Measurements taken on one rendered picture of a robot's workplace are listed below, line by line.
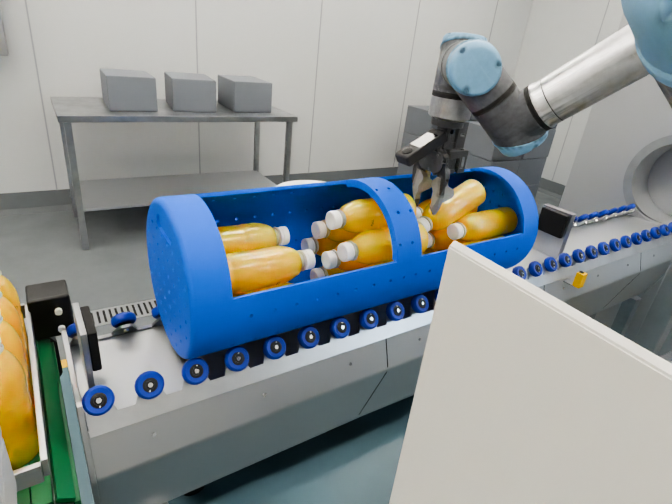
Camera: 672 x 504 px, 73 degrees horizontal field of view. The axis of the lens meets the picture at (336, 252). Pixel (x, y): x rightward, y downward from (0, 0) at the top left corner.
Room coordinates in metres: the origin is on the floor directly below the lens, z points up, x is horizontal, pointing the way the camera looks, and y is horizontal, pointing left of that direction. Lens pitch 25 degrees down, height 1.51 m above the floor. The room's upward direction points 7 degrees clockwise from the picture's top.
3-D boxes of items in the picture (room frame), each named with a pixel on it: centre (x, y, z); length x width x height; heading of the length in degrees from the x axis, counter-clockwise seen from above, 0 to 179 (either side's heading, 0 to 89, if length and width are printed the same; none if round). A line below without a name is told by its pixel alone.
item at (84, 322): (0.60, 0.39, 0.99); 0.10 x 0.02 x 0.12; 36
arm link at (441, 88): (1.04, -0.21, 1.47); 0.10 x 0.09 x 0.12; 178
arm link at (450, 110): (1.04, -0.21, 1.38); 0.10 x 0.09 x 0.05; 36
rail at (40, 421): (0.56, 0.46, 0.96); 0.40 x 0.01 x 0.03; 36
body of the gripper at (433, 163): (1.04, -0.22, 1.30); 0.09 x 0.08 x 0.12; 126
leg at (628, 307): (1.75, -1.29, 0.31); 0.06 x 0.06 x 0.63; 36
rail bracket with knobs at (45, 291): (0.74, 0.55, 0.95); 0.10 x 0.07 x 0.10; 36
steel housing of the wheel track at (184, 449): (1.22, -0.45, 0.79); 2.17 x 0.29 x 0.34; 126
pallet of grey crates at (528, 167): (4.60, -1.21, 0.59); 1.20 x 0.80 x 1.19; 35
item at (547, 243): (1.39, -0.68, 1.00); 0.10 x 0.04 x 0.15; 36
